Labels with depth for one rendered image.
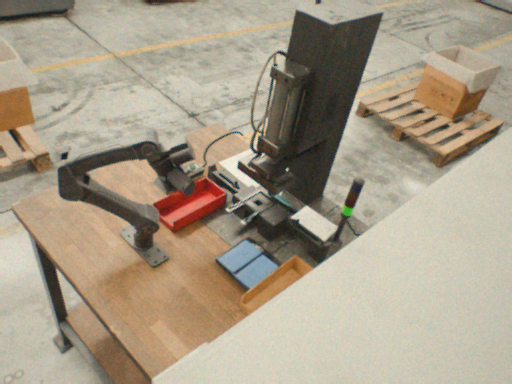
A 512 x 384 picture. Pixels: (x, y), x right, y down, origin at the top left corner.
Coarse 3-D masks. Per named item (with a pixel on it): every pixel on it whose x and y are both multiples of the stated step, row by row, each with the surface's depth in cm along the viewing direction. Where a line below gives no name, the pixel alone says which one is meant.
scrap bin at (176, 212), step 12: (204, 180) 164; (180, 192) 157; (204, 192) 166; (216, 192) 163; (156, 204) 151; (168, 204) 156; (180, 204) 159; (192, 204) 160; (204, 204) 161; (216, 204) 158; (168, 216) 153; (180, 216) 154; (192, 216) 150; (204, 216) 156; (168, 228) 149; (180, 228) 149
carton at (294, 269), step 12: (288, 264) 139; (300, 264) 139; (276, 276) 137; (288, 276) 141; (300, 276) 141; (252, 288) 127; (264, 288) 134; (276, 288) 136; (252, 300) 131; (264, 300) 132; (252, 312) 125
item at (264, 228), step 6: (234, 198) 156; (234, 204) 157; (258, 204) 156; (234, 210) 159; (240, 210) 156; (246, 210) 154; (240, 216) 158; (246, 216) 157; (264, 222) 149; (282, 222) 150; (258, 228) 153; (264, 228) 150; (270, 228) 148; (276, 228) 149; (282, 228) 153; (264, 234) 152; (270, 234) 149; (276, 234) 152; (270, 240) 151
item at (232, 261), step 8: (240, 248) 144; (248, 248) 145; (256, 248) 145; (224, 256) 141; (232, 256) 141; (240, 256) 142; (248, 256) 142; (224, 264) 135; (232, 264) 138; (240, 264) 139; (232, 272) 136
